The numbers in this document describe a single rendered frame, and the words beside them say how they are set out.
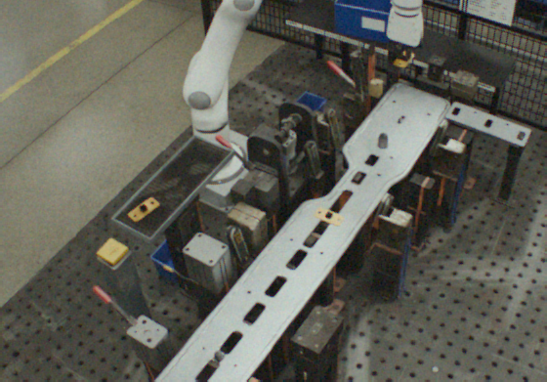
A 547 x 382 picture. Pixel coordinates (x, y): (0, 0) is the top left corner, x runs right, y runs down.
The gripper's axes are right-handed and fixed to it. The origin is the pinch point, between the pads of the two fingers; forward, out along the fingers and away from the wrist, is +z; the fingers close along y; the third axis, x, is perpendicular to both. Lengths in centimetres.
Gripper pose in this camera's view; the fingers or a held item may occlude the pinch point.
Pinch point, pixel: (403, 53)
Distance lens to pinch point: 204.5
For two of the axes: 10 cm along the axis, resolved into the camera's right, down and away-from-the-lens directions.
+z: 0.5, 7.1, 7.1
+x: 5.3, -6.2, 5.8
